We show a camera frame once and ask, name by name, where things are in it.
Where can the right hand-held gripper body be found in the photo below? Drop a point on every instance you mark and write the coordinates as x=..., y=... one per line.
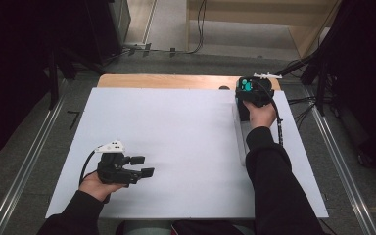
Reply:
x=258, y=91

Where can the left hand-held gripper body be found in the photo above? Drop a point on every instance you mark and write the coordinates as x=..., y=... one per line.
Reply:
x=114, y=169

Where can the clear plastic tray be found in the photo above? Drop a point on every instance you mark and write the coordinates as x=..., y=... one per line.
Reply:
x=240, y=137

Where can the person's right hand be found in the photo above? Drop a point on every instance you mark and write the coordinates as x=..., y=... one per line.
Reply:
x=261, y=116

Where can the person's left hand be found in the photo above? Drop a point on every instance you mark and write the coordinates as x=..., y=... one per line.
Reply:
x=96, y=189

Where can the dark round table grommet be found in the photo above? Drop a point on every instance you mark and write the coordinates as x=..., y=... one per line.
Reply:
x=224, y=87

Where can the black tripod legs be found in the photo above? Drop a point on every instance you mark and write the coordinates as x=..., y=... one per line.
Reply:
x=293, y=67

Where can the wooden shelf unit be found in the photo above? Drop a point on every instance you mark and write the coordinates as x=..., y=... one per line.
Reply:
x=303, y=32

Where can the wooden table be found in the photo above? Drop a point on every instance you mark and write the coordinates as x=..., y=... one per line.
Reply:
x=163, y=81

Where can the dark cabinet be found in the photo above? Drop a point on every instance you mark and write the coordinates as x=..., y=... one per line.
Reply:
x=111, y=29

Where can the aluminium floor rail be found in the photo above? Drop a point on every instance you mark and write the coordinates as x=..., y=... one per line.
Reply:
x=26, y=166
x=342, y=166

